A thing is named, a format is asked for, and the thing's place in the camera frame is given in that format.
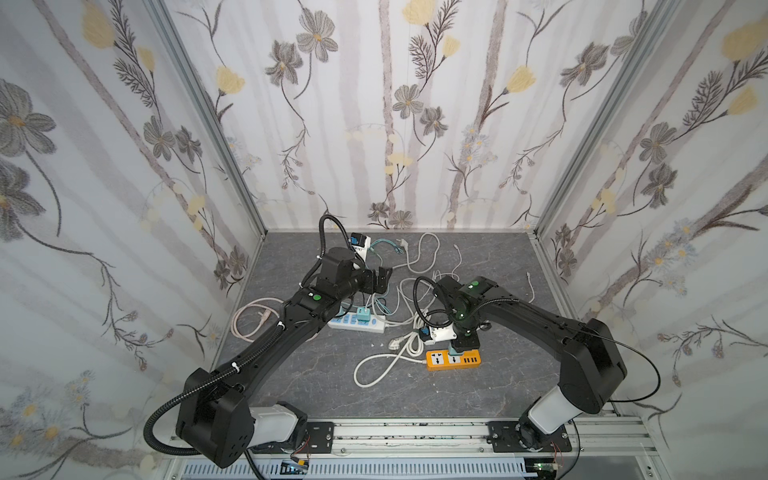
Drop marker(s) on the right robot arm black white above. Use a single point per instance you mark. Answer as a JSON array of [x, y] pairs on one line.
[[591, 367]]

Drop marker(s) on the white blue power strip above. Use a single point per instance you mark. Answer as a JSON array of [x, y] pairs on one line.
[[351, 322]]

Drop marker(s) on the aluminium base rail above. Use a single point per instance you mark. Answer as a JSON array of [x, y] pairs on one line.
[[589, 447]]

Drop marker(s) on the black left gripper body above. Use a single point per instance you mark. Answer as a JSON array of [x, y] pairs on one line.
[[372, 280]]

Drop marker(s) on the orange power strip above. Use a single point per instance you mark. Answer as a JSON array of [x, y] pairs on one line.
[[444, 360]]

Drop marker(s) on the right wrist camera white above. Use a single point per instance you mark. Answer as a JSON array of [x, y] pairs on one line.
[[432, 335]]

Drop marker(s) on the white slotted cable duct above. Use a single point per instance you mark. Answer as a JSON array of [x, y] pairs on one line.
[[398, 468]]

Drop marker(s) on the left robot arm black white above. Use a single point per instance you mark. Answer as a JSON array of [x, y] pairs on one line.
[[212, 417]]

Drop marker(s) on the teal charger plug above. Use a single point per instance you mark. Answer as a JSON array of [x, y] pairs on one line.
[[363, 314]]

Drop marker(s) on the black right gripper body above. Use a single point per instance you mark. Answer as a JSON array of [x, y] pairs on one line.
[[466, 335]]

